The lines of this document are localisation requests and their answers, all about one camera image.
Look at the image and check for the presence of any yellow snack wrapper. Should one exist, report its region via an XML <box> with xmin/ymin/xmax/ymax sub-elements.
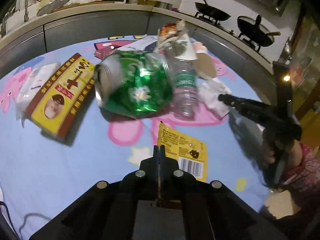
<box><xmin>157</xmin><ymin>122</ymin><xmax>208</xmax><ymax>182</ymax></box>

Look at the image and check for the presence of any white tissue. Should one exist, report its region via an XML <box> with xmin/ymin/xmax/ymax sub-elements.
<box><xmin>197</xmin><ymin>77</ymin><xmax>232</xmax><ymax>120</ymax></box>

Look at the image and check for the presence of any clear plastic water bottle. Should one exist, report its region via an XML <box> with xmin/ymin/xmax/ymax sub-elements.
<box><xmin>172</xmin><ymin>58</ymin><xmax>199</xmax><ymax>121</ymax></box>

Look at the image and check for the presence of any yellow red cardboard box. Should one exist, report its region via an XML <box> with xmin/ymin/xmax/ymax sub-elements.
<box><xmin>25</xmin><ymin>53</ymin><xmax>94</xmax><ymax>139</ymax></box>

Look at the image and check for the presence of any green crushed soda can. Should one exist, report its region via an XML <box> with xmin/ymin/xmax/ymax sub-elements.
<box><xmin>93</xmin><ymin>50</ymin><xmax>173</xmax><ymax>119</ymax></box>

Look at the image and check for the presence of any orange white snack wrapper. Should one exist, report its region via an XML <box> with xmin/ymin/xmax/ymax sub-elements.
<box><xmin>154</xmin><ymin>20</ymin><xmax>188</xmax><ymax>53</ymax></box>

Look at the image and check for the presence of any white tissue pack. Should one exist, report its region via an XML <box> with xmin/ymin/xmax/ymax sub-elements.
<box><xmin>16</xmin><ymin>62</ymin><xmax>61</xmax><ymax>127</ymax></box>

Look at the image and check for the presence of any pink red snack wrapper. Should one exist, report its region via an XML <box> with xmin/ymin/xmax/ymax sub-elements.
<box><xmin>94</xmin><ymin>46</ymin><xmax>117</xmax><ymax>60</ymax></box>

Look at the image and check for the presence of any person right hand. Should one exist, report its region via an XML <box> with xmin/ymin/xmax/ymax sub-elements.
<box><xmin>261</xmin><ymin>127</ymin><xmax>304</xmax><ymax>170</ymax></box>

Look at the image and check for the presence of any blue pig cartoon tablecloth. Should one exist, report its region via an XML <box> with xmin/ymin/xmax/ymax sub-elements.
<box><xmin>1</xmin><ymin>40</ymin><xmax>269</xmax><ymax>239</ymax></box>

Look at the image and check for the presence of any black wok right burner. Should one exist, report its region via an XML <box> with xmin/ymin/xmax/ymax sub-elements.
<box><xmin>237</xmin><ymin>15</ymin><xmax>281</xmax><ymax>52</ymax></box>

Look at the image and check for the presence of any black wok burner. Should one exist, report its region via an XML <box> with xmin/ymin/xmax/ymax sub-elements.
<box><xmin>194</xmin><ymin>0</ymin><xmax>231</xmax><ymax>27</ymax></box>
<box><xmin>237</xmin><ymin>15</ymin><xmax>281</xmax><ymax>52</ymax></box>

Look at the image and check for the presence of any black wok left burner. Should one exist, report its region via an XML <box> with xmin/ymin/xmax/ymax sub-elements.
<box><xmin>194</xmin><ymin>0</ymin><xmax>231</xmax><ymax>27</ymax></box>

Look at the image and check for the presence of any wooden cutting board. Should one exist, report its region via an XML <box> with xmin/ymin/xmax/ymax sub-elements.
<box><xmin>53</xmin><ymin>0</ymin><xmax>125</xmax><ymax>12</ymax></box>

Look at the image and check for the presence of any round glass pot lid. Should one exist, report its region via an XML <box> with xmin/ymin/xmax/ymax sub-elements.
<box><xmin>36</xmin><ymin>0</ymin><xmax>70</xmax><ymax>17</ymax></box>

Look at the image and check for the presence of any black charger cable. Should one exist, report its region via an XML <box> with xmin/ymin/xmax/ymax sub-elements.
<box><xmin>0</xmin><ymin>200</ymin><xmax>51</xmax><ymax>240</ymax></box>

